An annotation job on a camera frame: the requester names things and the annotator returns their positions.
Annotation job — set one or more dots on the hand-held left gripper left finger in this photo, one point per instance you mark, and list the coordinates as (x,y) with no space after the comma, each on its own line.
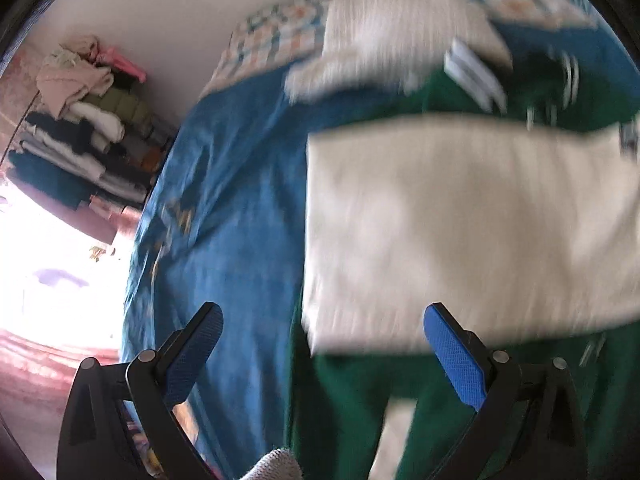
(194,357)

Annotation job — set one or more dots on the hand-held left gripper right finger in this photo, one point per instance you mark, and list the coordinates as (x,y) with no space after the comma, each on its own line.
(456,360)

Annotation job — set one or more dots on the green white varsity jacket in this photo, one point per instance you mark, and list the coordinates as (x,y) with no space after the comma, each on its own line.
(450,220)

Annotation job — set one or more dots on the pile of clothes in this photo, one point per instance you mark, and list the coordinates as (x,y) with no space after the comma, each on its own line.
(85,125)

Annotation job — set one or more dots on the grey white fuzzy cloth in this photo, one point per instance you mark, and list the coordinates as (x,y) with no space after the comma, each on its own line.
(275,466)

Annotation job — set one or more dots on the blue striped bed sheet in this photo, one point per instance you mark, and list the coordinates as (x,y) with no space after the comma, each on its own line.
(225,185)

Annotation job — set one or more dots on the white fluffy pillow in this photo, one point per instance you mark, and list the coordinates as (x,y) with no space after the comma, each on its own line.
(400,30)

